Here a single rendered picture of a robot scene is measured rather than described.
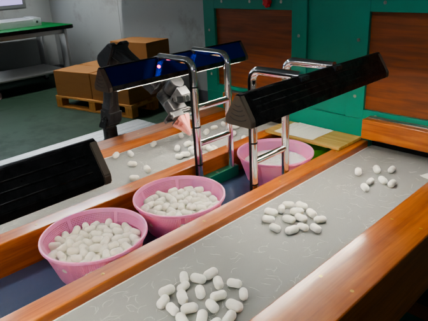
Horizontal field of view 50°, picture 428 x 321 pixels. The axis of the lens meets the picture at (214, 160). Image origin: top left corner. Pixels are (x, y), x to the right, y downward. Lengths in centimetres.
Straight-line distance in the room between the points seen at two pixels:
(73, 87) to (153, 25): 122
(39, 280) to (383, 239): 83
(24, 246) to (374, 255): 85
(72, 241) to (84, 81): 413
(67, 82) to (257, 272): 463
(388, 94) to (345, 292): 90
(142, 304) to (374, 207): 69
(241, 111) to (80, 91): 444
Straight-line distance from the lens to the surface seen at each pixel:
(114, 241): 121
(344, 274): 102
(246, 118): 100
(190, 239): 115
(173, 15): 552
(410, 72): 167
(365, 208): 134
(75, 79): 538
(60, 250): 123
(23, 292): 123
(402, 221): 124
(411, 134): 163
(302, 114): 190
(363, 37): 171
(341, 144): 168
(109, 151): 178
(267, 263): 108
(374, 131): 168
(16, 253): 130
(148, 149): 180
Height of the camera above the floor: 136
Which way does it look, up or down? 22 degrees down
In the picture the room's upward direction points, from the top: 3 degrees counter-clockwise
